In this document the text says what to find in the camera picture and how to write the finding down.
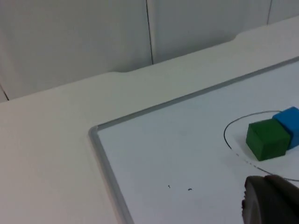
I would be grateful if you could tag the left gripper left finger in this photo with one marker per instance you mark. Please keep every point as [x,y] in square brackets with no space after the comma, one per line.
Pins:
[253,203]

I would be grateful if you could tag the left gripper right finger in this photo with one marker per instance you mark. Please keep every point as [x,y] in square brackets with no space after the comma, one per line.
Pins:
[282,200]

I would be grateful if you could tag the grey-framed whiteboard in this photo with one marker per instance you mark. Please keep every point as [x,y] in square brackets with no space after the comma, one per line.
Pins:
[187,149]

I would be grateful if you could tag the green cube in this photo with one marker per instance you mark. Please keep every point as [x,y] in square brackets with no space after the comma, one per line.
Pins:
[266,140]

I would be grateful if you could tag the blue cube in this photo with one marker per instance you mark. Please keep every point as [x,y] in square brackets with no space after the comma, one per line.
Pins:
[289,121]

